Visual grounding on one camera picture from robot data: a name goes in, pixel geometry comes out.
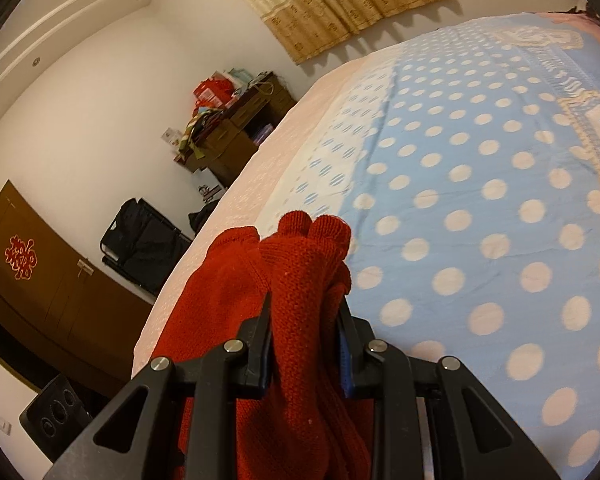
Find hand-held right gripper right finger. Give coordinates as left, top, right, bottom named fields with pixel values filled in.
left=336, top=297, right=563, bottom=480

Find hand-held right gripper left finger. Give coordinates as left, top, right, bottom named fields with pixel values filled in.
left=44, top=290, right=273, bottom=480

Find red knitted sweater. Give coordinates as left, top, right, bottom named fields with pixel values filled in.
left=167, top=210, right=376, bottom=480

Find brown wooden door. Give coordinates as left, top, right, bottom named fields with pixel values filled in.
left=0, top=180, right=156, bottom=401

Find black bag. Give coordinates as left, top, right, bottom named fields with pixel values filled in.
left=189, top=200, right=222, bottom=235

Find red paper door decoration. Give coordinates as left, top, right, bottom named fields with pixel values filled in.
left=5, top=234, right=38, bottom=281

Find black folding chair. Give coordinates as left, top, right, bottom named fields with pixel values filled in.
left=100, top=198, right=193, bottom=296

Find blue polka-dot blanket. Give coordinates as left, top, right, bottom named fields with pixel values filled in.
left=257, top=12, right=600, bottom=480

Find dark wooden desk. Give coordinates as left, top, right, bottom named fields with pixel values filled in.
left=172, top=72, right=297, bottom=188

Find red gift bag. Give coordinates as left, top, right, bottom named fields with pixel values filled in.
left=194, top=77, right=231, bottom=108

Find beige patterned curtain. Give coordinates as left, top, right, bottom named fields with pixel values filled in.
left=202, top=0, right=453, bottom=65

